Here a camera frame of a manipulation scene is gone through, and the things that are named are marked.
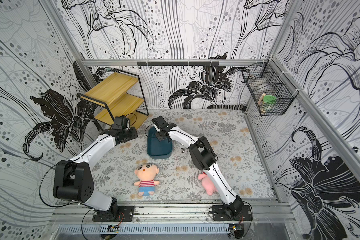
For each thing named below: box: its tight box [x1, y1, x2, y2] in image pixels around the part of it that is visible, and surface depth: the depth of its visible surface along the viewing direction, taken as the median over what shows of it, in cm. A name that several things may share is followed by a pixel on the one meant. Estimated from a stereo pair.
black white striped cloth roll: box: [207, 104, 247, 112], surface depth 121 cm
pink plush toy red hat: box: [198, 171, 218, 196], surface depth 78 cm
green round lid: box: [263, 94, 277, 103], surface depth 80 cm
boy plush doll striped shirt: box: [133, 159, 160, 197], surface depth 80 cm
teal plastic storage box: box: [146, 126, 173, 160], surface depth 97 cm
